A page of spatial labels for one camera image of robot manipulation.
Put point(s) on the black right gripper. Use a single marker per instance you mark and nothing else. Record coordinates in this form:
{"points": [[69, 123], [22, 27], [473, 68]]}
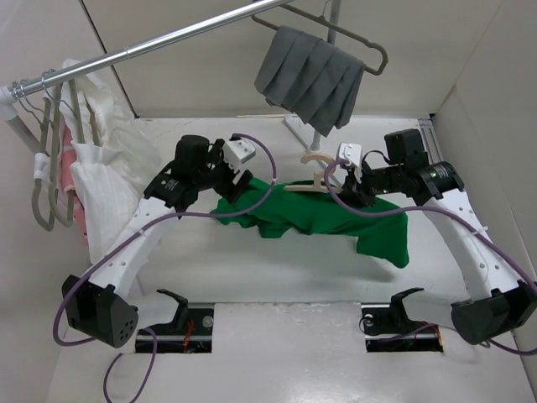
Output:
{"points": [[362, 198]]}

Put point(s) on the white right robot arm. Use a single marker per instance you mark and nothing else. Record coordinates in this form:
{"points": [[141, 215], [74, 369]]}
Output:
{"points": [[501, 297]]}

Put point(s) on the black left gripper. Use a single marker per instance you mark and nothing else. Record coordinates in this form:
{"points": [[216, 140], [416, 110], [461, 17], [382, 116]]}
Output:
{"points": [[217, 156]]}

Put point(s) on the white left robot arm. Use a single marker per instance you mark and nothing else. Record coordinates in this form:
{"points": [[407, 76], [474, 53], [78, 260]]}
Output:
{"points": [[97, 303]]}

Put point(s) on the white hanging garment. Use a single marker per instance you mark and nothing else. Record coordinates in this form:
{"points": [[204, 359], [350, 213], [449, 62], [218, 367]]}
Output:
{"points": [[114, 164]]}

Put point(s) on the beige wooden hanger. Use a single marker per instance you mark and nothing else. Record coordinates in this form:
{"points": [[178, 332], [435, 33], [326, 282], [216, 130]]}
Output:
{"points": [[318, 184]]}

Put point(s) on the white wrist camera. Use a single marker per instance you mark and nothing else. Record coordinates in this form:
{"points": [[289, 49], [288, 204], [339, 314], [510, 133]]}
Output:
{"points": [[236, 153], [351, 156]]}

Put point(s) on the grey hanger outer left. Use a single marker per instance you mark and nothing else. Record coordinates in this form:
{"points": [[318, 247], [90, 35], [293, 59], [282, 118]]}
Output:
{"points": [[41, 160]]}

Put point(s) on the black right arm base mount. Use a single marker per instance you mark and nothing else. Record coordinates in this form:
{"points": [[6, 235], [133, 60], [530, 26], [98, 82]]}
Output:
{"points": [[388, 329]]}

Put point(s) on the silver clothes rail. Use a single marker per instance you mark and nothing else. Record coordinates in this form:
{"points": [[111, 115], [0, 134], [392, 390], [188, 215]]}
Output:
{"points": [[11, 94]]}

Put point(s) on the grey plastic hanger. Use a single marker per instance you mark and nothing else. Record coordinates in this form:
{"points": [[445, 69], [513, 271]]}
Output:
{"points": [[333, 30]]}

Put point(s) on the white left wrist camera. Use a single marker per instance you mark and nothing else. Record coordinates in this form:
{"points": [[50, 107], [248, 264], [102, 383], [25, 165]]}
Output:
{"points": [[236, 153]]}

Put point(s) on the white rack stand base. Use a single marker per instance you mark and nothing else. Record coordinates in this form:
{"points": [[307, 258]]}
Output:
{"points": [[309, 137]]}

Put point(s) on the aluminium side rail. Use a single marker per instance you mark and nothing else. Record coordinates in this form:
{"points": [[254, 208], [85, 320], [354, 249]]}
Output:
{"points": [[429, 139]]}

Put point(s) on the green t shirt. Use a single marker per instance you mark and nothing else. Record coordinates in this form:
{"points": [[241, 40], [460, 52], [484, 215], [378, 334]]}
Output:
{"points": [[312, 213]]}

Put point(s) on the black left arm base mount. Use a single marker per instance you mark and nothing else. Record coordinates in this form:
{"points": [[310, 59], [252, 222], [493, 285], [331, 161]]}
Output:
{"points": [[176, 325]]}

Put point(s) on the grey pleated skirt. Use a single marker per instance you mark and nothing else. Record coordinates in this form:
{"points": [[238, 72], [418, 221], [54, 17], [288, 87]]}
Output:
{"points": [[311, 78]]}

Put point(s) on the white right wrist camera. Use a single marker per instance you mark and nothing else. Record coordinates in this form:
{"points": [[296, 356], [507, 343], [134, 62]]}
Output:
{"points": [[351, 156]]}

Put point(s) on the pink hanging garment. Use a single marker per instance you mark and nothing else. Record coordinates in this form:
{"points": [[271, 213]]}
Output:
{"points": [[68, 158]]}

